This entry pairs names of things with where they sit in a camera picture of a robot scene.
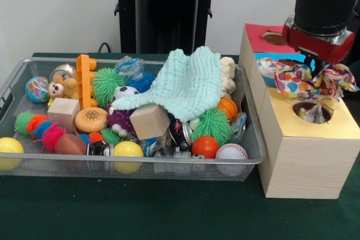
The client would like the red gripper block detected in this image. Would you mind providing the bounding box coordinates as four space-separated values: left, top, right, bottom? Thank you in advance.
282 25 356 80

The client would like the mint green knitted cloth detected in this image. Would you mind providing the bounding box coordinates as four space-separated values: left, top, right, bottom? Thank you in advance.
112 46 223 123

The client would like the wooden box with three holes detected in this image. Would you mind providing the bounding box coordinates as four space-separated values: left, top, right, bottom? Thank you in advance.
238 23 360 200

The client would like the silver mesh bin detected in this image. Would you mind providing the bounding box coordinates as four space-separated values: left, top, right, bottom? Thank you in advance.
0 57 267 182

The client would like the small orange basketball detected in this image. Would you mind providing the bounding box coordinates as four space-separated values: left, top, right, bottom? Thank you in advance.
218 97 239 123

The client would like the green spiky rubber ball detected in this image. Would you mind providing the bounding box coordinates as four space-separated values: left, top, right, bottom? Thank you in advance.
191 107 232 147

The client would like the small white baseball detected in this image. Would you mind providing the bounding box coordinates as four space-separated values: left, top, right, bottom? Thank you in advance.
215 143 249 161

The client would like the plain orange ball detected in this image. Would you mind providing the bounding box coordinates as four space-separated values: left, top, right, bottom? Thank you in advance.
191 135 219 159

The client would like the plain wooden cube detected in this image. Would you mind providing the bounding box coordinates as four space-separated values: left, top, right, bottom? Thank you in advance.
129 104 171 141
47 98 82 134

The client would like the plain yellow ball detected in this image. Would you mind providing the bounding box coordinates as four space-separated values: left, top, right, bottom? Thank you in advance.
0 137 25 154
113 141 144 158

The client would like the toy hamburger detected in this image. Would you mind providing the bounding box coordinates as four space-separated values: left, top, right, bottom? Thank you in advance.
74 107 108 134

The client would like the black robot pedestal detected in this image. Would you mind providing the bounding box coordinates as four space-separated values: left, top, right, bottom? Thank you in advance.
108 0 227 55

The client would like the black cable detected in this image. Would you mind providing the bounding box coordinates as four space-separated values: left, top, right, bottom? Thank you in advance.
98 42 119 53

